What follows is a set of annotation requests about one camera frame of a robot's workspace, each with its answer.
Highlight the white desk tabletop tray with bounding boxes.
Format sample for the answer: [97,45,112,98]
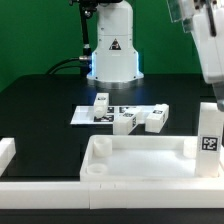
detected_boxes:
[80,135,224,182]

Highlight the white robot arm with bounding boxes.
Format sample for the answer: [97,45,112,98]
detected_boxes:
[70,0,224,111]

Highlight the white L-shaped fence wall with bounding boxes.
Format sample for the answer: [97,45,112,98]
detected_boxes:
[0,147,224,209]

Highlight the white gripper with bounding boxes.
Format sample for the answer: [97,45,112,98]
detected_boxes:
[192,9,224,112]

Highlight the black cables at base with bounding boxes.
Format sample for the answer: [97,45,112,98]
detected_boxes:
[45,0,101,76]

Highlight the white marker base plate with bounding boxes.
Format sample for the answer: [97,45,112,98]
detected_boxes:
[71,105,154,125]

